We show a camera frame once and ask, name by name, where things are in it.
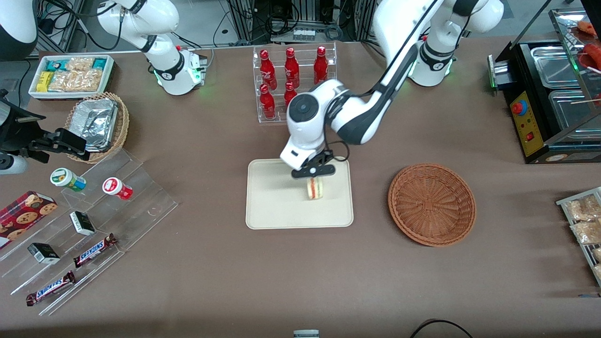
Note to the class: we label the triangular sandwich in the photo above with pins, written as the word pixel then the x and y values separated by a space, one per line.
pixel 315 190

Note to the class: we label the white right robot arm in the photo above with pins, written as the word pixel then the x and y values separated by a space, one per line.
pixel 150 19

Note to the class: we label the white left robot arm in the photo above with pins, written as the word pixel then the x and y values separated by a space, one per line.
pixel 389 28

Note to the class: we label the aluminium foil tray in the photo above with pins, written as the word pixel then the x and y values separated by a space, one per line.
pixel 96 122

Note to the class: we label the cream rectangular tray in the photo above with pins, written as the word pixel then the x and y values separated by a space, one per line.
pixel 272 206

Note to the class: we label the light tan wicker basket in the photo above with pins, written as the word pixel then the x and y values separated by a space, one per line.
pixel 122 126

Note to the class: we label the round brown wicker basket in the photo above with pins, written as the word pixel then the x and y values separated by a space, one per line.
pixel 432 204

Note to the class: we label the tray of packaged snacks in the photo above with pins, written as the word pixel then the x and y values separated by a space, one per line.
pixel 563 203

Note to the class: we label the green lidded cup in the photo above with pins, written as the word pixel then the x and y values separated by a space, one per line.
pixel 63 177

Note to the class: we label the red lidded cup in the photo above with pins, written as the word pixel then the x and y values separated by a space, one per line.
pixel 115 188

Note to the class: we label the large clear cracker bag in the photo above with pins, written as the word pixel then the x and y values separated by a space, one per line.
pixel 75 80

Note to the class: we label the small black carton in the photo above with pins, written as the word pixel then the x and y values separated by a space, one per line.
pixel 43 253
pixel 82 223

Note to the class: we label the yellow snack packet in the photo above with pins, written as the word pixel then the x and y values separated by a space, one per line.
pixel 44 81

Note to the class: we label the clear acrylic stepped display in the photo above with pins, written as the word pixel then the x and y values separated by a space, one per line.
pixel 141 211

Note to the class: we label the white plastic snack bin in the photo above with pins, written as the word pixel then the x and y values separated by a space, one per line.
pixel 109 75

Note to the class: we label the red plaid cookie box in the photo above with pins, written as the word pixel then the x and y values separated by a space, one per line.
pixel 23 216

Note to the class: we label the teal snack packet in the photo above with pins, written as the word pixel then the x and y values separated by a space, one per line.
pixel 99 63
pixel 56 65

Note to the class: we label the small clear cracker bag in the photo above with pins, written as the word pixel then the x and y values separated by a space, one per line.
pixel 80 64

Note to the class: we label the clear acrylic bottle rack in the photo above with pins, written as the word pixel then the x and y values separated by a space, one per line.
pixel 256 117

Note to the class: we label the red soda bottle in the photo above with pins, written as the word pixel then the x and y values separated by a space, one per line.
pixel 267 70
pixel 291 68
pixel 267 104
pixel 320 63
pixel 289 93

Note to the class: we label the Snickers chocolate bar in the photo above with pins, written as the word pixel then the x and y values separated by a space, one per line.
pixel 94 250
pixel 50 288

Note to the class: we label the white power strip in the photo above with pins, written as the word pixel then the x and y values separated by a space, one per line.
pixel 304 34

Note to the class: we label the small grey device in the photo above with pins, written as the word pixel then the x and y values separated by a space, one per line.
pixel 306 334

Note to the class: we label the black food warmer machine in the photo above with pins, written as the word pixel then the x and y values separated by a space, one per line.
pixel 526 126

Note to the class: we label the stainless steel pan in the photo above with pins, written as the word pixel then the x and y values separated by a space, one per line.
pixel 570 112
pixel 554 65

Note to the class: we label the clear bag of pastries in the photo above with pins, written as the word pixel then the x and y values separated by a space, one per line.
pixel 587 232
pixel 582 209
pixel 597 254
pixel 598 272

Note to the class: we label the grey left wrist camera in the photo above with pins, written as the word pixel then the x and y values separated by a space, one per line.
pixel 296 158

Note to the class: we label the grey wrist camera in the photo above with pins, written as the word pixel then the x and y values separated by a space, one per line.
pixel 296 158
pixel 11 165

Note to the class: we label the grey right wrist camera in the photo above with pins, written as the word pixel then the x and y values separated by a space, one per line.
pixel 11 165

